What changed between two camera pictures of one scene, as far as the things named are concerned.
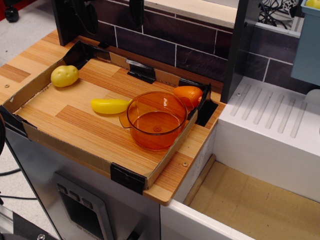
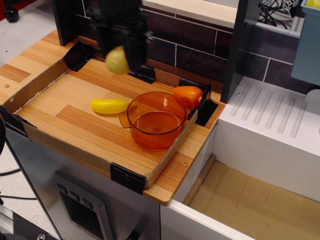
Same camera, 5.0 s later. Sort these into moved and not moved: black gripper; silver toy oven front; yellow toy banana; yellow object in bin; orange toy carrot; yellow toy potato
Moved: yellow toy potato; black gripper
Not moved: yellow object in bin; orange toy carrot; silver toy oven front; yellow toy banana
